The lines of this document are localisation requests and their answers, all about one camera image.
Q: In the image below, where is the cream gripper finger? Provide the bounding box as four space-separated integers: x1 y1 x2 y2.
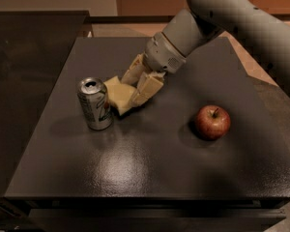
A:
130 72 164 107
121 54 149 85

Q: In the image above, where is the yellow sponge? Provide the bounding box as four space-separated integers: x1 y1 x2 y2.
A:
104 76 135 116

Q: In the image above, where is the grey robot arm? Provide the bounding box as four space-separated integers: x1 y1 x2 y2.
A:
122 0 290 107

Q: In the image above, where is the silver 7up can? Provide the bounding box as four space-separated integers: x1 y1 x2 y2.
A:
77 77 113 131

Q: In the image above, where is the red apple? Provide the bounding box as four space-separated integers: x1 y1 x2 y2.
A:
194 105 231 140

